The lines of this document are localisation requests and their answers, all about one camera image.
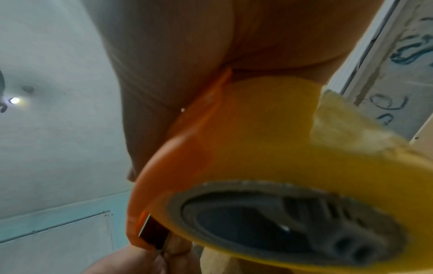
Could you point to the person's right hand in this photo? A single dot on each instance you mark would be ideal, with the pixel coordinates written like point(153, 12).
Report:
point(209, 40)

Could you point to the person's left hand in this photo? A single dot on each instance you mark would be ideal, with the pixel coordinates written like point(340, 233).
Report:
point(135, 262)

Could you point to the yellowish clear tape roll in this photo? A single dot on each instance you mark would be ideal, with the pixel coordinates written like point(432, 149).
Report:
point(270, 128)

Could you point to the orange tape dispenser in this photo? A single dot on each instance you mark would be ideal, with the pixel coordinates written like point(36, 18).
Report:
point(189, 149)

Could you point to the white metal shelving unit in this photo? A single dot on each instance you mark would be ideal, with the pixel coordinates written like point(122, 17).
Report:
point(382, 67)

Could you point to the small ceiling light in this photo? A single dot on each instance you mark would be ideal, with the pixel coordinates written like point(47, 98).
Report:
point(14, 100)

